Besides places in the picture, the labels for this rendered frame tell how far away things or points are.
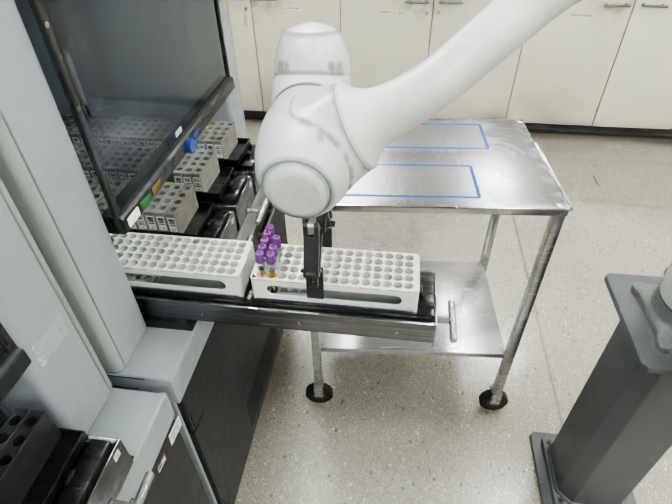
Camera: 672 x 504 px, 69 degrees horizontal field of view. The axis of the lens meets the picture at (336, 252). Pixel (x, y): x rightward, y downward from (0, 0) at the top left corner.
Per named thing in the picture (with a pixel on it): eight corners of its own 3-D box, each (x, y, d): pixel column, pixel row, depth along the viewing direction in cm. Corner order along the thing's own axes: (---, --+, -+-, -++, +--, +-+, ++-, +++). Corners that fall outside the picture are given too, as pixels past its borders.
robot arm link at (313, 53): (282, 120, 76) (270, 164, 66) (273, 12, 65) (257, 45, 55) (352, 121, 75) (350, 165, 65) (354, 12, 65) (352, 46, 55)
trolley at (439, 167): (306, 404, 164) (286, 204, 110) (317, 304, 199) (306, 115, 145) (508, 413, 160) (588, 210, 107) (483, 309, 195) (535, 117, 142)
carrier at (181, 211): (190, 205, 110) (184, 183, 107) (199, 206, 110) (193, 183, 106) (171, 237, 102) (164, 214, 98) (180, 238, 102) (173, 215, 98)
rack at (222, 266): (93, 287, 93) (81, 263, 89) (118, 253, 101) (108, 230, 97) (243, 301, 90) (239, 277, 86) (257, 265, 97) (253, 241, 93)
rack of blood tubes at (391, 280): (253, 302, 90) (248, 278, 86) (266, 266, 97) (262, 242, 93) (416, 316, 86) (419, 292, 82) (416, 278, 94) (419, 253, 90)
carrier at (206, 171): (212, 170, 122) (208, 149, 118) (220, 171, 122) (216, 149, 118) (195, 196, 113) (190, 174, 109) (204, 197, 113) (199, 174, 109)
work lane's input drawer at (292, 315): (83, 317, 97) (66, 285, 91) (116, 270, 107) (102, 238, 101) (457, 354, 88) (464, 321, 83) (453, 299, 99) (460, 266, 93)
